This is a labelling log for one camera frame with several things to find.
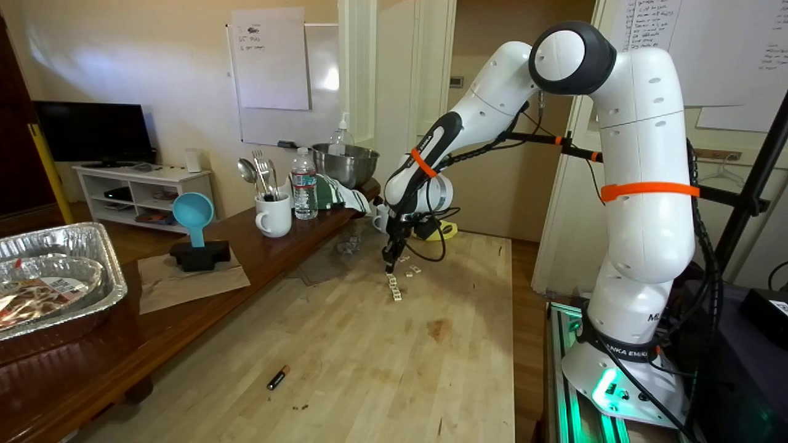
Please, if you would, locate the yellow cloth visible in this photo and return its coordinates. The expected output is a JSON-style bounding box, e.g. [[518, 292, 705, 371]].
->
[[430, 217, 460, 244]]

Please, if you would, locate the white wall whiteboard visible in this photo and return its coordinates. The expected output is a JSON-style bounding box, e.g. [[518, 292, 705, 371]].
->
[[224, 20, 348, 151]]

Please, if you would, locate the stainless steel mixing bowl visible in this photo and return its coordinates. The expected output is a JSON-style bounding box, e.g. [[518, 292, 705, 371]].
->
[[307, 141, 382, 190]]

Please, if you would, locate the small dark marker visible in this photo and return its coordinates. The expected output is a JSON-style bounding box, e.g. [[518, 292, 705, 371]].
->
[[263, 364, 294, 393]]

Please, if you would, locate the white paper sheet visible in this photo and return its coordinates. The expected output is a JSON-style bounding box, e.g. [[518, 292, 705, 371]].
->
[[230, 6, 312, 113]]

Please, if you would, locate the white television shelf unit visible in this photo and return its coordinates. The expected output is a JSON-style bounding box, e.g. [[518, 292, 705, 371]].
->
[[72, 163, 219, 236]]

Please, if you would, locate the black boom rod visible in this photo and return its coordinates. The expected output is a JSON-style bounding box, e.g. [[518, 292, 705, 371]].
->
[[442, 127, 775, 217]]

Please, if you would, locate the white ceramic mug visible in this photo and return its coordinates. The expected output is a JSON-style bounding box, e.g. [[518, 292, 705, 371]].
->
[[254, 193, 296, 242]]

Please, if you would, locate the green white striped cloth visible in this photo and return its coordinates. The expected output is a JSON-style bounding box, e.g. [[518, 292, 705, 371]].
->
[[312, 172, 348, 214]]

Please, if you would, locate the black box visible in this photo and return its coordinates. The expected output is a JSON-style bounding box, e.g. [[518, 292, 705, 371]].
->
[[739, 286, 788, 350]]

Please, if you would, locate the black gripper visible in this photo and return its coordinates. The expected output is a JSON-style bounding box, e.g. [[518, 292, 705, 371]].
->
[[382, 210, 414, 278]]

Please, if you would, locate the aluminium rail green light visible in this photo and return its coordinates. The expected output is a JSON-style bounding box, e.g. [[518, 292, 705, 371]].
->
[[541, 300, 695, 443]]

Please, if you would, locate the brown paper sheet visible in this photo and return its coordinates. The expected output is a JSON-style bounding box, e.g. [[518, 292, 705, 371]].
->
[[136, 247, 254, 317]]

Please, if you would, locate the metal spoon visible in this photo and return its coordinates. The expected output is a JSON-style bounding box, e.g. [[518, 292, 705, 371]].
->
[[236, 156, 261, 200], [254, 156, 278, 200]]

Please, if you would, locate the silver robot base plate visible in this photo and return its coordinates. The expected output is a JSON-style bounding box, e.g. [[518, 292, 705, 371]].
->
[[563, 337, 695, 433]]

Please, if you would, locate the narrow orange strap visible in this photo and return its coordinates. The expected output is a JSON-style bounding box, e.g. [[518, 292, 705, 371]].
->
[[410, 146, 443, 182]]

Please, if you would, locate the yellow long bar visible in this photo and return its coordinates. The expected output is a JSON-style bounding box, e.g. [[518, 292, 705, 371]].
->
[[24, 121, 77, 227]]

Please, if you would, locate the black flat screen television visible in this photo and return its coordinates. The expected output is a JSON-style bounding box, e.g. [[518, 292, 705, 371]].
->
[[33, 99, 160, 168]]

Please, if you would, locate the clear plastic water bottle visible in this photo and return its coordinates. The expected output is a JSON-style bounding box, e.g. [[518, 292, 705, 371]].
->
[[289, 146, 320, 223]]

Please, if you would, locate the black block base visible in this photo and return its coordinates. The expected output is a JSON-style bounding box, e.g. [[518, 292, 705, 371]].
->
[[167, 239, 233, 275]]

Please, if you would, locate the clear spray bottle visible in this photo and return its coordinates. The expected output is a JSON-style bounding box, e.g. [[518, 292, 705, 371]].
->
[[326, 113, 353, 161]]

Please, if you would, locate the wide orange strap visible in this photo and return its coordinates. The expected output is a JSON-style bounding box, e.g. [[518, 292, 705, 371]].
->
[[595, 179, 705, 207]]

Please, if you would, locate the white paper with writing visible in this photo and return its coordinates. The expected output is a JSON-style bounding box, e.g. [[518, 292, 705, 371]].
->
[[695, 0, 788, 136]]

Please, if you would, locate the reddish brown wooden table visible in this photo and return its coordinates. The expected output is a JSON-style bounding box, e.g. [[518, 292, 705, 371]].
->
[[0, 178, 384, 443]]

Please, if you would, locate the black stand pole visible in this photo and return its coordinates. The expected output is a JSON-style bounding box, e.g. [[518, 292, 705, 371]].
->
[[711, 87, 788, 278]]

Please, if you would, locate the large aluminium foil tray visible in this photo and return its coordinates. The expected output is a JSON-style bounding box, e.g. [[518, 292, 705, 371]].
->
[[0, 220, 132, 348]]

